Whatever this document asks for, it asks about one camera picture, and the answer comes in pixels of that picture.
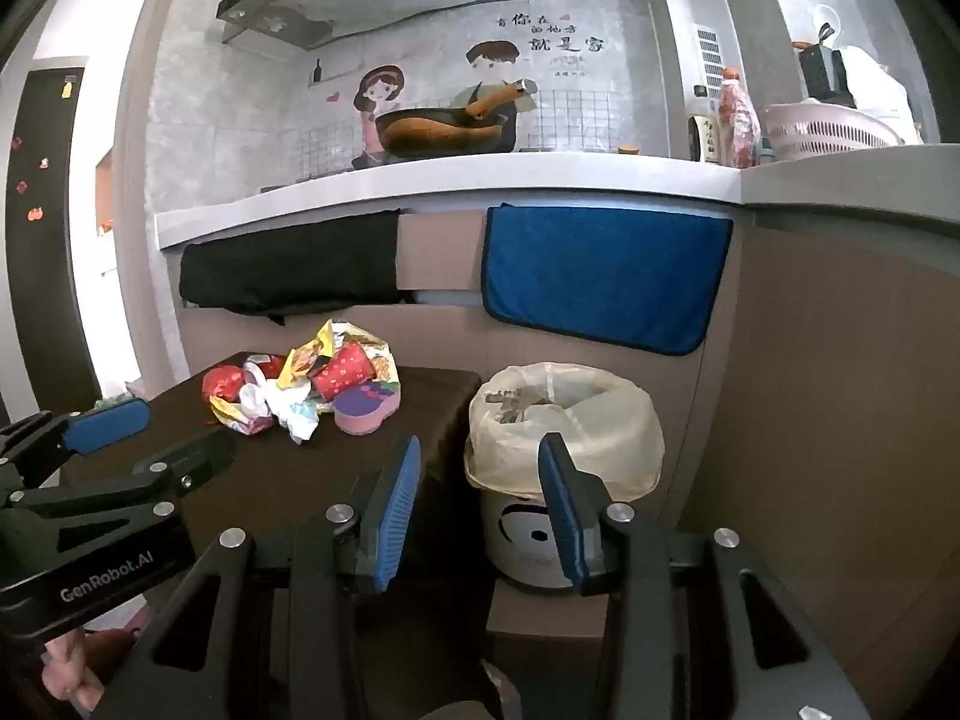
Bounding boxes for white crumpled tissue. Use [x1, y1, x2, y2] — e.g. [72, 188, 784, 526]
[240, 381, 322, 445]

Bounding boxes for black cloth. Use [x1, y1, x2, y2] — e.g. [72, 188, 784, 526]
[178, 208, 415, 326]

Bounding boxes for white trash bin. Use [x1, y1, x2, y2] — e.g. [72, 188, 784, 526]
[480, 486, 602, 592]

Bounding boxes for black knife block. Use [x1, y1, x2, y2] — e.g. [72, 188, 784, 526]
[795, 41, 853, 100]

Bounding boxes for yellow snack wrapper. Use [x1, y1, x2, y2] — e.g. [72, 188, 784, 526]
[276, 319, 400, 395]

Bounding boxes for cardboard box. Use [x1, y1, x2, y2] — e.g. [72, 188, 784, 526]
[486, 583, 610, 665]

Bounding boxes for person's left hand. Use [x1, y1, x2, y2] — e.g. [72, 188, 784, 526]
[41, 628, 142, 715]

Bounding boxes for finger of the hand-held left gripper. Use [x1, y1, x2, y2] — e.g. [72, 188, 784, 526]
[15, 431, 239, 515]
[0, 396, 152, 496]

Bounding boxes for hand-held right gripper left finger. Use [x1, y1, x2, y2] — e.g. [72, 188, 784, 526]
[112, 435, 422, 720]

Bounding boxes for wooden spoon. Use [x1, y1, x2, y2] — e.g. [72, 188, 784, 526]
[375, 79, 539, 160]

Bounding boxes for colourful crumpled wrapper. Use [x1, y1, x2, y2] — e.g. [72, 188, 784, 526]
[208, 390, 272, 434]

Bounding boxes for red drink can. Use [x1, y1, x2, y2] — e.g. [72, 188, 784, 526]
[243, 350, 290, 383]

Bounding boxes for black door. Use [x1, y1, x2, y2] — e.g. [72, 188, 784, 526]
[0, 67, 86, 421]

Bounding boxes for red plastic bag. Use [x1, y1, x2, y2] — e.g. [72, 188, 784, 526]
[201, 364, 252, 407]

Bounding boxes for dark sauce bottle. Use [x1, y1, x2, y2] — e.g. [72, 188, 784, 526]
[686, 85, 725, 163]

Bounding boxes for red paper cup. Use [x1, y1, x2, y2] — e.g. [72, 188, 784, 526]
[310, 342, 376, 401]

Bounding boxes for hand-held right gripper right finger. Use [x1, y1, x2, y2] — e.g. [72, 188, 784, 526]
[538, 433, 875, 720]

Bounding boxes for pink plastic basket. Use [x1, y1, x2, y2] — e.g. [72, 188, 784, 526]
[760, 100, 905, 164]

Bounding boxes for cartoon wall poster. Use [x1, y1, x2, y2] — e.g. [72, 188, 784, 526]
[300, 0, 625, 173]

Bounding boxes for clear bottle with orange cap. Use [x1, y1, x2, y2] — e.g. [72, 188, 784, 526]
[716, 67, 763, 169]

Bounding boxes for blue cloth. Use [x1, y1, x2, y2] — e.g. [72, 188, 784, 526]
[480, 202, 734, 358]

